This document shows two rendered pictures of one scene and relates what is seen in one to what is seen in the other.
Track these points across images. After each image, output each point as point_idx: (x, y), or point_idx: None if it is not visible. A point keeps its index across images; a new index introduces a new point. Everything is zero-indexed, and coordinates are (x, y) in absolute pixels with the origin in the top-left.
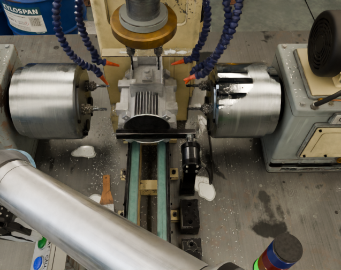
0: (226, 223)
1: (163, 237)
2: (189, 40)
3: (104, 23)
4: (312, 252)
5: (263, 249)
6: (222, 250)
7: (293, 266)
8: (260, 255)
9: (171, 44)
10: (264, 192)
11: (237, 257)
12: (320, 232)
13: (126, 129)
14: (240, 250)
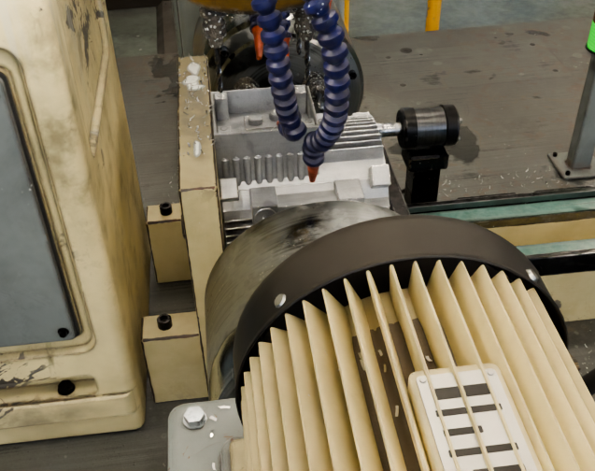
0: (472, 188)
1: (582, 203)
2: (119, 87)
3: (91, 163)
4: (481, 107)
5: (500, 149)
6: (527, 192)
7: (513, 124)
8: None
9: (119, 124)
10: (389, 148)
11: (530, 176)
12: (445, 99)
13: (395, 207)
14: (517, 173)
